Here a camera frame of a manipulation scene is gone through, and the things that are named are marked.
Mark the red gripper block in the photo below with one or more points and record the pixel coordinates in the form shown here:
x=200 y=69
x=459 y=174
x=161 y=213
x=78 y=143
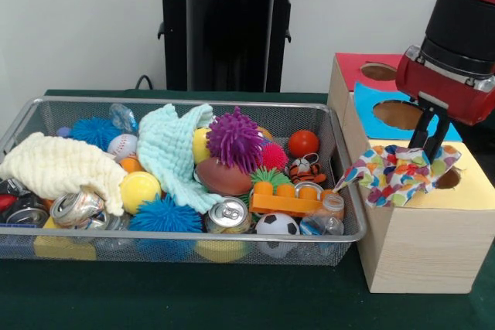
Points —
x=444 y=90

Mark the red smooth ball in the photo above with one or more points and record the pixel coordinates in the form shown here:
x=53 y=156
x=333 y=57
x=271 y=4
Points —
x=303 y=144

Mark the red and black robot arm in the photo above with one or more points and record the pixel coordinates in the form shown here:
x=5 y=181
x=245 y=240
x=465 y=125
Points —
x=456 y=28

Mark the light teal waffle cloth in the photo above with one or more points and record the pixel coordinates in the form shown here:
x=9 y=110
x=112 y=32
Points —
x=170 y=152

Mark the wooden box with three holes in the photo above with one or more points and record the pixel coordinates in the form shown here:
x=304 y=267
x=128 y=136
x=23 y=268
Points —
x=417 y=245

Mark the blue spiky rubber ball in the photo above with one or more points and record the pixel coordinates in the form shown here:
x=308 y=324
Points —
x=166 y=216
x=94 y=131

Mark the brown toy football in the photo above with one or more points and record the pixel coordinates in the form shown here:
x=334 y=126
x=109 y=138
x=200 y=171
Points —
x=224 y=179

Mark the yellow smooth ball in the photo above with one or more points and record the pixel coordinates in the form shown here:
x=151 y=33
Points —
x=141 y=191

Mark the cream waffle cloth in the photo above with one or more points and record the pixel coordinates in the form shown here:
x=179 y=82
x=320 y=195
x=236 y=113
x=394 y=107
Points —
x=58 y=167

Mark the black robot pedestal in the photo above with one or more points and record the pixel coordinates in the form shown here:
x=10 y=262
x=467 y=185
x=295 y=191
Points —
x=232 y=36

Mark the purple spiky rubber ball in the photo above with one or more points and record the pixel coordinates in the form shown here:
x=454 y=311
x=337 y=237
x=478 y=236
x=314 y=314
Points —
x=235 y=140

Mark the orange toy building block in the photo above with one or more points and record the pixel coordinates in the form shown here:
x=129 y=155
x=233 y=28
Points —
x=278 y=202

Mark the dark green table cloth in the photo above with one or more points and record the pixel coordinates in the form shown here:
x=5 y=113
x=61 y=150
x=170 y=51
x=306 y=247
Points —
x=193 y=299

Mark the black and white soccer ball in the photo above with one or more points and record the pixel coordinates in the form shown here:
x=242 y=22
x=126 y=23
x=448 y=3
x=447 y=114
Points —
x=276 y=223

